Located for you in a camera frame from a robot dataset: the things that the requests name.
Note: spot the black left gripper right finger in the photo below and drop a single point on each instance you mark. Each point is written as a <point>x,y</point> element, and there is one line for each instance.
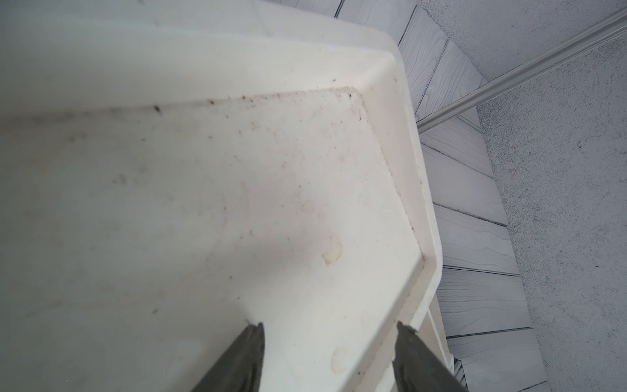
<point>416,368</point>

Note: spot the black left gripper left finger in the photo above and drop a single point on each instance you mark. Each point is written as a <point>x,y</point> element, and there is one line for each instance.
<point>240,367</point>

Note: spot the white three-drawer cabinet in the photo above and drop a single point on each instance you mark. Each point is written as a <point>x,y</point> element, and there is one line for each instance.
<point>174,171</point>

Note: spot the right aluminium frame post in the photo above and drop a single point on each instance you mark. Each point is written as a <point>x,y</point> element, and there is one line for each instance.
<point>568,50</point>

